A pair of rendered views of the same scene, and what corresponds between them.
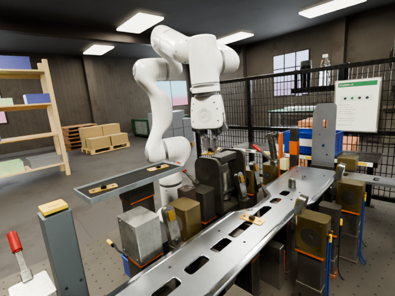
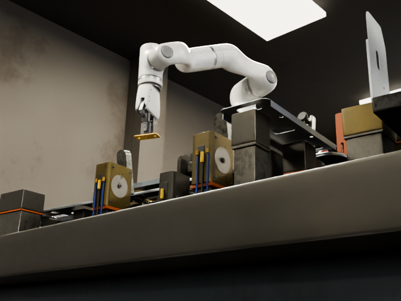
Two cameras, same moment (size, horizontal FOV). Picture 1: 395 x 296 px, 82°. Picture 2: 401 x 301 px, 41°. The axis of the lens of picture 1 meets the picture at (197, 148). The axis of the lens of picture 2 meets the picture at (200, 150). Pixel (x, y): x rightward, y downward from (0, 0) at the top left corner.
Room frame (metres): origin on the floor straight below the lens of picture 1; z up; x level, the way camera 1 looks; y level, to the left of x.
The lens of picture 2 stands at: (0.69, -1.73, 0.61)
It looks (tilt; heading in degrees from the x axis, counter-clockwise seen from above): 20 degrees up; 83
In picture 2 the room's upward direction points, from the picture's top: 2 degrees clockwise
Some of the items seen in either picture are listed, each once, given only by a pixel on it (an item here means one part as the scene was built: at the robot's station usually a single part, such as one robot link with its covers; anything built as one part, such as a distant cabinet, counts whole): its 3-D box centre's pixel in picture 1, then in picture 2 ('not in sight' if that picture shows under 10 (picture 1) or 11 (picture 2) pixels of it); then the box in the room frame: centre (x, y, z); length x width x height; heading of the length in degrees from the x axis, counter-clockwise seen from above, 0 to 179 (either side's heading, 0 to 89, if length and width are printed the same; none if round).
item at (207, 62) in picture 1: (204, 60); (151, 63); (0.71, -0.04, 1.53); 0.09 x 0.08 x 0.13; 115
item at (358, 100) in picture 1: (355, 106); not in sight; (1.36, -0.96, 1.30); 0.23 x 0.02 x 0.31; 45
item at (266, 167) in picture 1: (268, 194); not in sight; (1.17, -0.37, 0.87); 0.10 x 0.07 x 0.35; 45
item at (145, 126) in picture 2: (217, 140); (144, 123); (0.70, -0.06, 1.29); 0.03 x 0.03 x 0.07; 62
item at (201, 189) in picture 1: (201, 231); not in sight; (0.84, 0.01, 0.89); 0.12 x 0.07 x 0.38; 45
